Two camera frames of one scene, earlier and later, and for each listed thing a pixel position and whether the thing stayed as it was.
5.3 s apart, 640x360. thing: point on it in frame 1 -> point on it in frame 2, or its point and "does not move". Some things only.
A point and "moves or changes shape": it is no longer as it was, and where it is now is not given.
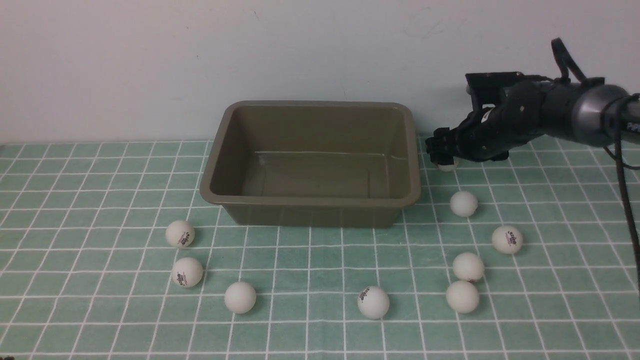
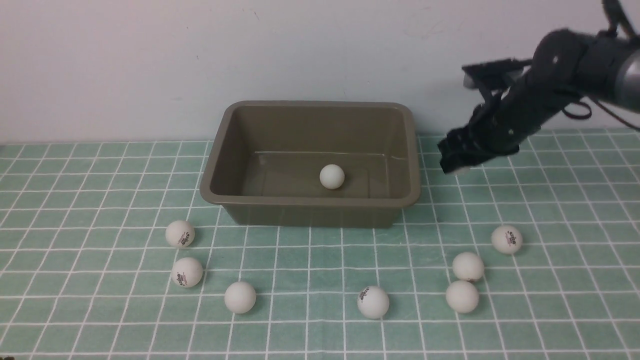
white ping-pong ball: (447, 168) moves or changes shape
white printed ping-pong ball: (507, 239) does not move
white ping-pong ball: (462, 297) does not move
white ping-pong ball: (468, 267) does not move
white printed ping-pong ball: (180, 234) does not move
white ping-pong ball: (463, 203) -> (463, 171)
